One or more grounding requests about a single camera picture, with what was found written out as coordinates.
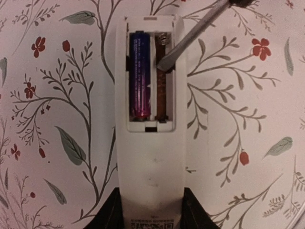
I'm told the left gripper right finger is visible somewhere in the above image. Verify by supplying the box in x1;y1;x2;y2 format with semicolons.
180;187;220;229

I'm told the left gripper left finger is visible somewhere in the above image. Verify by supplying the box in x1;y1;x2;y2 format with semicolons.
85;187;124;229

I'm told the white air conditioner remote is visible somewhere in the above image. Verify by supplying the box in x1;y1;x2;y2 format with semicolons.
115;15;186;229

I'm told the yellow handled screwdriver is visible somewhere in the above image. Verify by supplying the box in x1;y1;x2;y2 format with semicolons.
157;0;253;72

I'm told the floral patterned table mat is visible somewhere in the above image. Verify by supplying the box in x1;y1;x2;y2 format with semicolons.
0;0;305;229

